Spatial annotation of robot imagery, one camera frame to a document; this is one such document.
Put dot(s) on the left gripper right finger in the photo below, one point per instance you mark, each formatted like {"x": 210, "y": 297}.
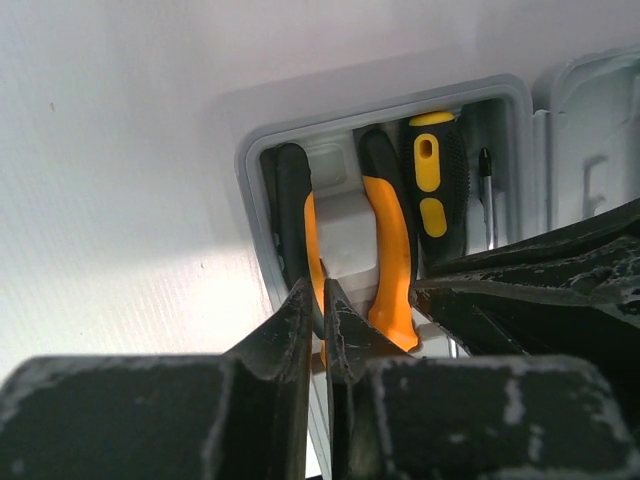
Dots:
{"x": 394, "y": 416}

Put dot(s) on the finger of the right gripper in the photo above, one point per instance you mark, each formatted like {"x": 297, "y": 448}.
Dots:
{"x": 571, "y": 291}

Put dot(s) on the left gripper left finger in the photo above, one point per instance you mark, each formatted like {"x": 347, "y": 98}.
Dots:
{"x": 241, "y": 414}

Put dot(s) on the grey plastic tool case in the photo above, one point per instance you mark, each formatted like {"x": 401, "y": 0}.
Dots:
{"x": 562, "y": 151}

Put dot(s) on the black yellow screwdriver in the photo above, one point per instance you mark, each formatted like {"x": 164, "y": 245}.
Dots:
{"x": 437, "y": 175}
{"x": 485, "y": 175}

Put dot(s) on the orange black pliers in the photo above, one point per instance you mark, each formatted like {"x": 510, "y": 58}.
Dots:
{"x": 297, "y": 233}

